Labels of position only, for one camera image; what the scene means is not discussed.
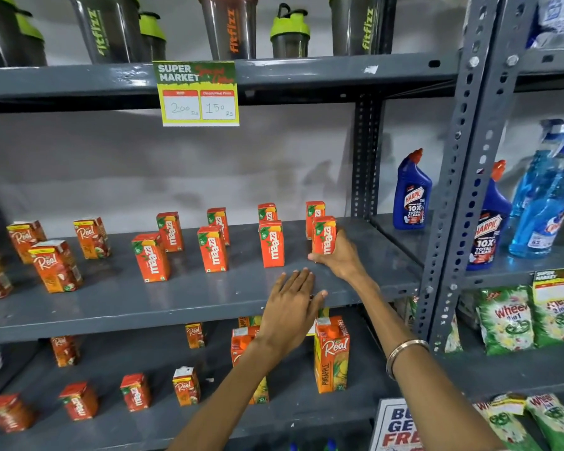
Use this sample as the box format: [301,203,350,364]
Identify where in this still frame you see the person's right hand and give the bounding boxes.
[307,228,372,283]

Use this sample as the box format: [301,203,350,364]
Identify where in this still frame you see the person's left hand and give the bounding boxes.
[258,268,329,356]

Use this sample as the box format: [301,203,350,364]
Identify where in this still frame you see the orange mango drink carton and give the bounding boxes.
[59,382,99,422]
[0,394,36,434]
[312,216,337,256]
[120,374,151,413]

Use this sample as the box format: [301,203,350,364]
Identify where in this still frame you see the person's left forearm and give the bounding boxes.
[167,337,288,451]

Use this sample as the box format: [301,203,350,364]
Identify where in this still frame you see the person's right forearm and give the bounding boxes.
[352,272,504,451]

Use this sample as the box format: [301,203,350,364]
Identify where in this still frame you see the rows of small orange packs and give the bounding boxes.
[132,201,326,283]

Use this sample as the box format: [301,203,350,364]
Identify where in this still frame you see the blue toilet cleaner bottle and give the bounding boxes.
[466,159,513,272]
[393,148,433,231]

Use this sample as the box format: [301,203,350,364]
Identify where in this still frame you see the green detergent powder packet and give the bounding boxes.
[477,286,536,356]
[444,314,464,354]
[531,276,564,348]
[526,394,564,451]
[472,394,544,451]

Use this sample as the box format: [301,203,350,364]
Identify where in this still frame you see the white offer sign board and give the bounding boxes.
[368,397,425,451]

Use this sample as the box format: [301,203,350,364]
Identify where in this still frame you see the grey metal shelving rack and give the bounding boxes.
[414,0,564,451]
[0,0,473,451]

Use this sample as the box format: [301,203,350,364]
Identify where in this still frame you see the green and yellow price sign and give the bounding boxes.
[153,61,240,127]

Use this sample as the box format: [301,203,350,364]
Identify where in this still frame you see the small yellow price tag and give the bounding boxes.
[491,394,527,417]
[532,268,564,306]

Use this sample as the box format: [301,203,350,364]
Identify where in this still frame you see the blue glass cleaner spray bottle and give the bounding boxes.
[510,118,564,219]
[508,124,564,259]

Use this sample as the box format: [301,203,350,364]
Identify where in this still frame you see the row of grey shaker bottles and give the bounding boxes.
[0,0,387,67]

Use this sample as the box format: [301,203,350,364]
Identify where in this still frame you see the white and blue plastic packets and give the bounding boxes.
[526,0,564,50]

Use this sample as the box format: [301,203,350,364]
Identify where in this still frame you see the silver bracelet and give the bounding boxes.
[386,339,430,381]

